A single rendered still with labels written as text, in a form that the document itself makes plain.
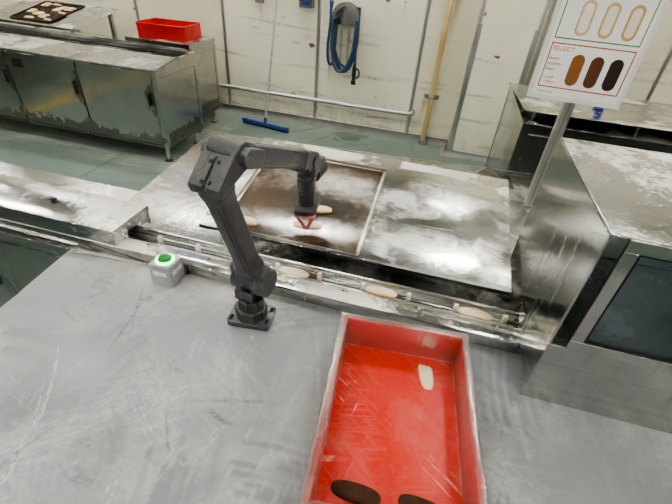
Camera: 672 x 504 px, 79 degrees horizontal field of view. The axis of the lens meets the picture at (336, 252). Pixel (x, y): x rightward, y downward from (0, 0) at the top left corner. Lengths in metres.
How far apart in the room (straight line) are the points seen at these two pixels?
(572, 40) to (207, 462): 1.73
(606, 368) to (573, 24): 1.20
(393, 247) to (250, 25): 4.12
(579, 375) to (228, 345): 0.85
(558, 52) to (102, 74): 3.44
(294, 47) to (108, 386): 4.34
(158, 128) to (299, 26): 1.93
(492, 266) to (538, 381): 0.42
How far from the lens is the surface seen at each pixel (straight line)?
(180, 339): 1.17
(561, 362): 1.08
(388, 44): 4.74
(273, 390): 1.04
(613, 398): 1.19
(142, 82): 3.94
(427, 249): 1.38
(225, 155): 0.84
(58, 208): 1.65
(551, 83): 1.85
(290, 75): 5.08
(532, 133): 2.76
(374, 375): 1.07
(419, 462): 0.98
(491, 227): 1.53
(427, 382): 1.08
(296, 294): 1.22
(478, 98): 4.48
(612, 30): 1.85
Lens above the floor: 1.67
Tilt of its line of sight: 36 degrees down
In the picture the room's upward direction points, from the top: 5 degrees clockwise
